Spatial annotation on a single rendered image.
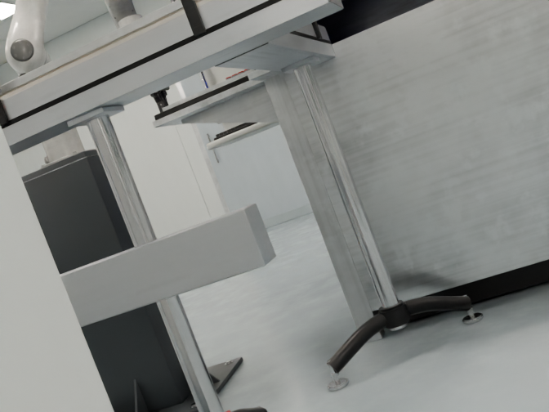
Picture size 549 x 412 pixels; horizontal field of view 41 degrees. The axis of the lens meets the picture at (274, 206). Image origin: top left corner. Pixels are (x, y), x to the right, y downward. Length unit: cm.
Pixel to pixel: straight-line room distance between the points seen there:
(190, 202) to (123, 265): 692
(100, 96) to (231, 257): 41
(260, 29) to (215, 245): 43
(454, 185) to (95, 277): 107
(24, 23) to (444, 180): 139
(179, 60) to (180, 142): 701
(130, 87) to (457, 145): 103
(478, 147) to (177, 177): 658
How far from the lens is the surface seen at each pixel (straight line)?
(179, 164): 845
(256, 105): 233
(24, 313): 92
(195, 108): 231
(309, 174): 220
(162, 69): 143
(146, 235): 153
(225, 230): 143
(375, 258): 198
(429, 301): 206
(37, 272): 96
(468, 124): 212
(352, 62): 216
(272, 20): 136
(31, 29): 247
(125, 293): 156
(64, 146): 242
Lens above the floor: 60
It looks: 3 degrees down
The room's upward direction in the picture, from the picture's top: 21 degrees counter-clockwise
